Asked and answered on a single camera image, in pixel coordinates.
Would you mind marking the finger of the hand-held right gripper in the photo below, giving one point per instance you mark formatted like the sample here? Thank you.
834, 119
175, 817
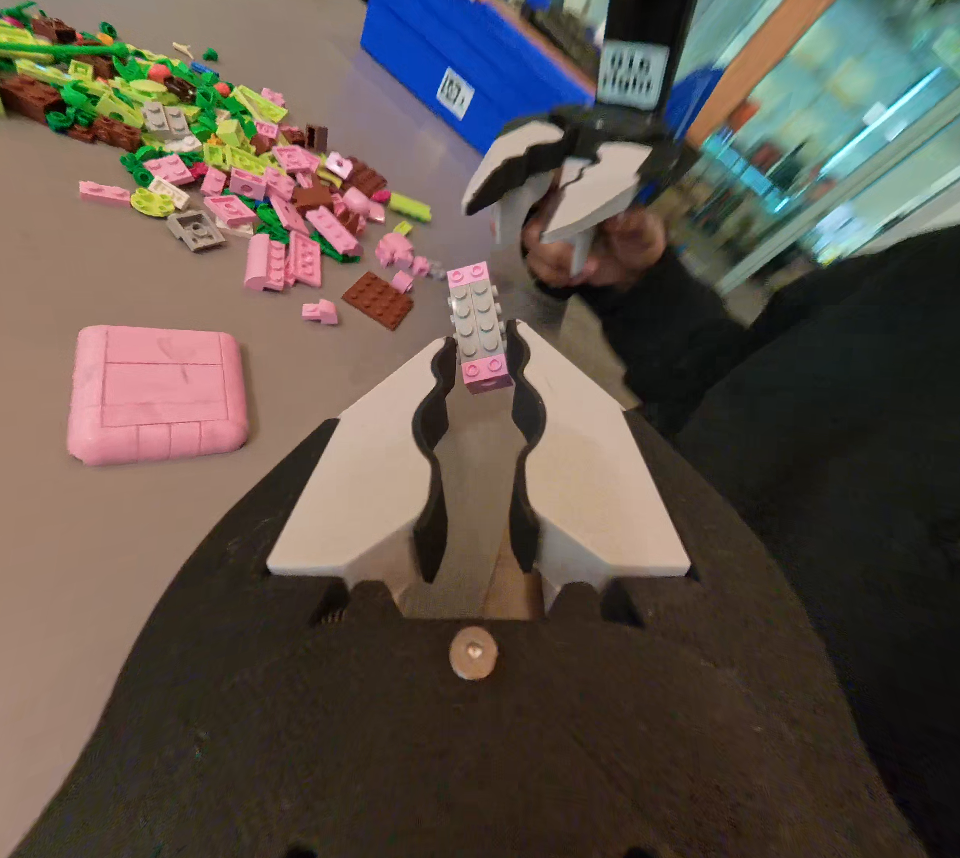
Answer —
510, 142
600, 187

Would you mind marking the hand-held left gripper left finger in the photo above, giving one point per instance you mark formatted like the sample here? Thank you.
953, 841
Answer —
352, 498

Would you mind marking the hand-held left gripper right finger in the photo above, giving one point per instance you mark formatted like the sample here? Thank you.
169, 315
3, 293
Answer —
600, 498

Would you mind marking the pink rounded tile block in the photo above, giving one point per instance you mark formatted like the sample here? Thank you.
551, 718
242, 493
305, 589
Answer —
157, 393

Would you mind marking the pile of mixed toy bricks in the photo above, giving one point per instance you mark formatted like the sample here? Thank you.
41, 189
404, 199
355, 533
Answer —
225, 146

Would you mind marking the person's right forearm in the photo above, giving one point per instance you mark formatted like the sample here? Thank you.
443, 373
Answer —
675, 318

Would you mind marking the person's right hand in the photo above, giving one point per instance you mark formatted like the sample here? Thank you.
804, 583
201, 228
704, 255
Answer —
630, 251

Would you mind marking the blue plastic bin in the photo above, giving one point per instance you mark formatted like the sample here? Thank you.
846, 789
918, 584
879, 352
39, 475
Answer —
420, 33

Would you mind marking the small pink curved brick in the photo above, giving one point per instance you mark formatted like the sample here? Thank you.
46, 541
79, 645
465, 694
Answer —
321, 312

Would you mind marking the brown square studded plate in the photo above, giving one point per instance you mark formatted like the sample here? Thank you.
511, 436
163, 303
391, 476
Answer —
379, 299

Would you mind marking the wide pink plate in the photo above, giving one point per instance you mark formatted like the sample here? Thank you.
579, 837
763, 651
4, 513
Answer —
305, 260

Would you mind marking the person's black jacket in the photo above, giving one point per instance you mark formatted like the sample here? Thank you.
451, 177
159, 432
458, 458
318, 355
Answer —
862, 498

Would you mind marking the grey square plate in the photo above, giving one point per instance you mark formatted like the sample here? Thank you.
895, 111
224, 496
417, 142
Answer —
195, 232

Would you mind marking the white bone piece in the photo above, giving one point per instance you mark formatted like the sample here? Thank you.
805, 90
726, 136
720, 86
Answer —
183, 49

